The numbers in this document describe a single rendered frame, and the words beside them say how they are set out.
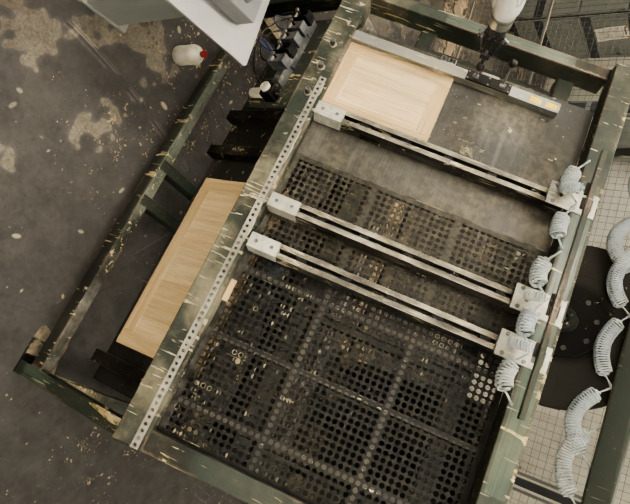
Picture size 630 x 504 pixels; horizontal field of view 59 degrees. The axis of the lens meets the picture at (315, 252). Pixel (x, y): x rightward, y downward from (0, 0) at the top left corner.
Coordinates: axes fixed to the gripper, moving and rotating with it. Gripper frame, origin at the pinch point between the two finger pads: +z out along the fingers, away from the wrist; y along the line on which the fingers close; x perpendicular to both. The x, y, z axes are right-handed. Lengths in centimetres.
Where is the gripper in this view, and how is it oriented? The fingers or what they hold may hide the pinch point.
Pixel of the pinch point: (483, 58)
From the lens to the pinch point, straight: 254.5
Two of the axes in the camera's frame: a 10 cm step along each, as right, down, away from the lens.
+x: -4.0, 8.7, -2.9
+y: -9.1, -3.8, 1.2
